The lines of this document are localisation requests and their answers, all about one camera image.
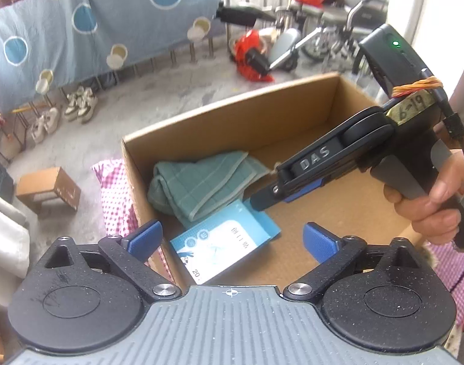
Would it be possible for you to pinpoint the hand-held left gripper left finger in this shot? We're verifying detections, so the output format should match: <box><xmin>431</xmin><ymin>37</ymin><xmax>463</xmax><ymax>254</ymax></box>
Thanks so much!
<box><xmin>34</xmin><ymin>220</ymin><xmax>182</xmax><ymax>301</ymax></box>

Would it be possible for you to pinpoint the wheelchair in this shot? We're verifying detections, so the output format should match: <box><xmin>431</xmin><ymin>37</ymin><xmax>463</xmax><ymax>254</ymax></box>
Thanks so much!
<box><xmin>298</xmin><ymin>0</ymin><xmax>393</xmax><ymax>74</ymax></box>

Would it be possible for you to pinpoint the blue white mask packet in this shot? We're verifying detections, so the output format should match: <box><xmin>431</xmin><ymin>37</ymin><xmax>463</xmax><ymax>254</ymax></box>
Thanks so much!
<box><xmin>170</xmin><ymin>200</ymin><xmax>281</xmax><ymax>285</ymax></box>

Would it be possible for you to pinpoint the crumpled red plastic bag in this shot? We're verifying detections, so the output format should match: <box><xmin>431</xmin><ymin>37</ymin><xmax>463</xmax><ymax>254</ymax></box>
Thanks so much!
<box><xmin>232</xmin><ymin>30</ymin><xmax>274</xmax><ymax>83</ymax></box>

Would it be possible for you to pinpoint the blue printed sheet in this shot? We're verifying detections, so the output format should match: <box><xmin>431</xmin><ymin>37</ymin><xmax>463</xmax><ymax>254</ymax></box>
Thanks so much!
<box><xmin>0</xmin><ymin>0</ymin><xmax>222</xmax><ymax>112</ymax></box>

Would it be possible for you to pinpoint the green towel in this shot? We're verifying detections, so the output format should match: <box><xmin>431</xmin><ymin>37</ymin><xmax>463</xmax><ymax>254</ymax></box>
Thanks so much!
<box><xmin>147</xmin><ymin>151</ymin><xmax>271</xmax><ymax>229</ymax></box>

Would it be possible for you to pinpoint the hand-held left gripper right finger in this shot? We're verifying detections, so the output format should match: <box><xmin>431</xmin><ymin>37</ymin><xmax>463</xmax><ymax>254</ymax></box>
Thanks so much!
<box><xmin>283</xmin><ymin>221</ymin><xmax>432</xmax><ymax>302</ymax></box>

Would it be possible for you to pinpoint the small closed cardboard box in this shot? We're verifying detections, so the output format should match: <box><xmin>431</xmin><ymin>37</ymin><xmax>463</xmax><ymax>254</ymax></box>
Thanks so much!
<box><xmin>16</xmin><ymin>166</ymin><xmax>81</xmax><ymax>214</ymax></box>

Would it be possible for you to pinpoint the large cardboard box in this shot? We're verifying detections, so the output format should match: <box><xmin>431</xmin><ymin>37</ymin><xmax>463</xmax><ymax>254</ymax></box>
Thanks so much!
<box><xmin>121</xmin><ymin>72</ymin><xmax>427</xmax><ymax>286</ymax></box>

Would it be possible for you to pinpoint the black cable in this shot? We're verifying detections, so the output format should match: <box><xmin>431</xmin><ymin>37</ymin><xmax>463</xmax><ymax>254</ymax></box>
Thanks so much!
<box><xmin>422</xmin><ymin>68</ymin><xmax>464</xmax><ymax>252</ymax></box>

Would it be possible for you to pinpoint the white sneaker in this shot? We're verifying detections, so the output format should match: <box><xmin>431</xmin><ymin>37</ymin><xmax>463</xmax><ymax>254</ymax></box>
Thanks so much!
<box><xmin>44</xmin><ymin>107</ymin><xmax>61</xmax><ymax>135</ymax></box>
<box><xmin>80</xmin><ymin>88</ymin><xmax>99</xmax><ymax>124</ymax></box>
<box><xmin>31</xmin><ymin>112</ymin><xmax>49</xmax><ymax>144</ymax></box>
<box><xmin>64</xmin><ymin>85</ymin><xmax>85</xmax><ymax>121</ymax></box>

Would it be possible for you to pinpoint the black padded seat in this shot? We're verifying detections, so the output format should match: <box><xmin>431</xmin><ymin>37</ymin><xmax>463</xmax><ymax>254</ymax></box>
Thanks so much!
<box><xmin>216</xmin><ymin>2</ymin><xmax>275</xmax><ymax>28</ymax></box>

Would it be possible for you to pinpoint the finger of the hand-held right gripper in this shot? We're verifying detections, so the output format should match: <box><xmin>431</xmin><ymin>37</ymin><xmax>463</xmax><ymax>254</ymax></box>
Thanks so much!
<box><xmin>283</xmin><ymin>179</ymin><xmax>324</xmax><ymax>203</ymax></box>
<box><xmin>250</xmin><ymin>137</ymin><xmax>356</xmax><ymax>211</ymax></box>

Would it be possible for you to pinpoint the yellow pole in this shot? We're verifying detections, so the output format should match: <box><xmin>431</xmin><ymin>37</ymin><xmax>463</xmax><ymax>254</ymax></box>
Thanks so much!
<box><xmin>0</xmin><ymin>107</ymin><xmax>29</xmax><ymax>119</ymax></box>

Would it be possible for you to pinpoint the pink checkered cloth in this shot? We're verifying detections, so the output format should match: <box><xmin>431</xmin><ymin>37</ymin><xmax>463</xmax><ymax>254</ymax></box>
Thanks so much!
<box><xmin>91</xmin><ymin>159</ymin><xmax>464</xmax><ymax>328</ymax></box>

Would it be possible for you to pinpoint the person's right hand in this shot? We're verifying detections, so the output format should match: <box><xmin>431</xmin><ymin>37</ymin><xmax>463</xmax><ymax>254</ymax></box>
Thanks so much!
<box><xmin>383</xmin><ymin>142</ymin><xmax>464</xmax><ymax>246</ymax></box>

